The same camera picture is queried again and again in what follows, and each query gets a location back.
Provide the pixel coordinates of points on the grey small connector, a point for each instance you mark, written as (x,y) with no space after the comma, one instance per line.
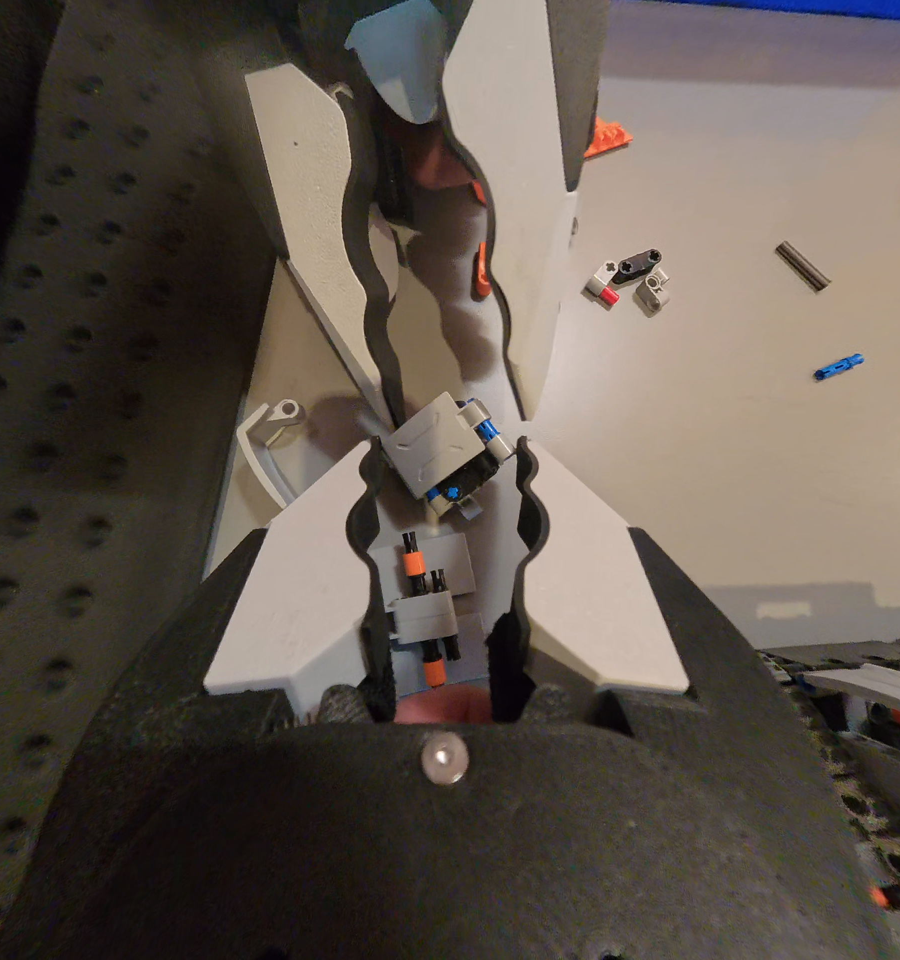
(654,291)

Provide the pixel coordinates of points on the black connector pin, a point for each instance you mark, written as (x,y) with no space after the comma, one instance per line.
(802,266)

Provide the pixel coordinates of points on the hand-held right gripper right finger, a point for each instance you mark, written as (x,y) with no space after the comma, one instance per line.
(592,600)

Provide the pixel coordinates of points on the grey bracket with pins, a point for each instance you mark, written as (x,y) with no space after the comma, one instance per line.
(428,600)

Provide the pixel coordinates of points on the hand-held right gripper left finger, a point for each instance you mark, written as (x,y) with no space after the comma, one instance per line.
(300,600)

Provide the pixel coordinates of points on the blue plastic bin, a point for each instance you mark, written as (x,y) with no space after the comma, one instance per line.
(780,6)

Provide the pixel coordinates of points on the blue connector pin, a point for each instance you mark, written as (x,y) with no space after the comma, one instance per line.
(838,365)
(490,438)

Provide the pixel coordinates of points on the grey orange tracked toy robot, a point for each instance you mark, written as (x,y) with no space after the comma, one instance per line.
(870,750)

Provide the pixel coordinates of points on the black short liftarm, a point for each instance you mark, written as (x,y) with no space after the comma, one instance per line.
(640,266)

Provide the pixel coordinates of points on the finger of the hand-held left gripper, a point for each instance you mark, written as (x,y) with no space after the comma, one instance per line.
(308,180)
(517,165)

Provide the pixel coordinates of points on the person's left hand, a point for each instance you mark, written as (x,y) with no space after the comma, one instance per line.
(435,158)

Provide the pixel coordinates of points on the small orange liftarm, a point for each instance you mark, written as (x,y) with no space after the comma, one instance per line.
(484,270)

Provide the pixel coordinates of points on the grey curved toy part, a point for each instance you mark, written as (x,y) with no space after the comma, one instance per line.
(270,443)

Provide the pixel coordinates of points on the orange toy part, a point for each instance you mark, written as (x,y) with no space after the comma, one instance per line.
(607,138)

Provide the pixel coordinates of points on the black foam pad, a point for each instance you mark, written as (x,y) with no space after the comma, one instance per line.
(90,375)

